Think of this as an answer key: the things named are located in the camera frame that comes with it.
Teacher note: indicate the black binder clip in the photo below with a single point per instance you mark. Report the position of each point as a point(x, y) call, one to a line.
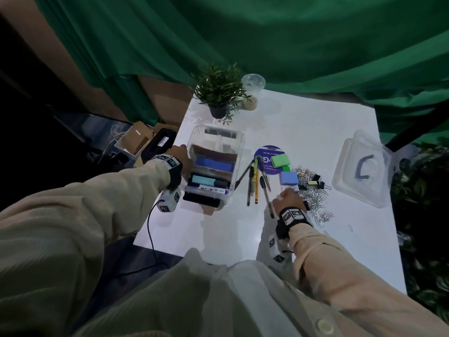
point(322, 187)
point(316, 177)

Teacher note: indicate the clear plastic box lid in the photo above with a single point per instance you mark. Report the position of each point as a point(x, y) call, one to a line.
point(350, 193)

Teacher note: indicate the person's beige shirt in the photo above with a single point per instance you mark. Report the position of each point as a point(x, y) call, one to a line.
point(210, 301)

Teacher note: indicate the clear plastic cup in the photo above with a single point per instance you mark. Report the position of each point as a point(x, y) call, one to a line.
point(253, 82)

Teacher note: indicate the person's left forearm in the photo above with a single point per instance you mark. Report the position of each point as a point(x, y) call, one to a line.
point(87, 235)

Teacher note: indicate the small potted green plant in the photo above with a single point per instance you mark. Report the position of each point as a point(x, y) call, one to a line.
point(219, 87)

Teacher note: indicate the white marker blue cap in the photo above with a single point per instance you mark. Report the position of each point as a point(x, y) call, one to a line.
point(207, 188)

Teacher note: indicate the white table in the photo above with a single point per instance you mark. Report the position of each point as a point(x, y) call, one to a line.
point(315, 122)

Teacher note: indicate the pile of silver paper clips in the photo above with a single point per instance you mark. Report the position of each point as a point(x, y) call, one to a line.
point(312, 200)

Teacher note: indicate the blue sticky note pad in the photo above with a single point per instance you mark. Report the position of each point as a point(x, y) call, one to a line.
point(289, 178)

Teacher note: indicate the green fabric curtain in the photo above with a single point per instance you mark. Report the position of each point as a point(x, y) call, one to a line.
point(280, 38)

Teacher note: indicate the thin green sticky note pad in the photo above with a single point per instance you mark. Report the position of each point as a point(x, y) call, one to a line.
point(286, 169)

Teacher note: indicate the clear plastic storage box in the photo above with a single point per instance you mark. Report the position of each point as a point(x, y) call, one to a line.
point(196, 135)

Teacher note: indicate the person's right forearm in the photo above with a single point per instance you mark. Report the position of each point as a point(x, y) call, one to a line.
point(350, 277)

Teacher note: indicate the person's right hand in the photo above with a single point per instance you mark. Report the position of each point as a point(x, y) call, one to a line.
point(289, 200)

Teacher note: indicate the black device on floor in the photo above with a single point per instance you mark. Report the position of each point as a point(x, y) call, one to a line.
point(158, 143)

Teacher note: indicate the teal highlighter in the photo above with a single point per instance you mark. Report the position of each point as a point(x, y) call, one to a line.
point(203, 180)

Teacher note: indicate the pile of markers and pens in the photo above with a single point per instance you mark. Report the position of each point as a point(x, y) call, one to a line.
point(250, 186)

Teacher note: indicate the small open cardboard box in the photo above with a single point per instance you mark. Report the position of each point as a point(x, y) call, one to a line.
point(135, 138)

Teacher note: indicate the black metal pole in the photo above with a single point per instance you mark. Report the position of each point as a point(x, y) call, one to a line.
point(417, 126)

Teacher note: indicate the person's left hand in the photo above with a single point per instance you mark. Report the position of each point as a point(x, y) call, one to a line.
point(182, 161)

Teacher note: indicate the leafy green foliage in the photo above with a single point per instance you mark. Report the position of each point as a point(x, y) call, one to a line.
point(421, 193)

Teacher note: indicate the blue round card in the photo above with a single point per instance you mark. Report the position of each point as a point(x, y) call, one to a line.
point(266, 150)

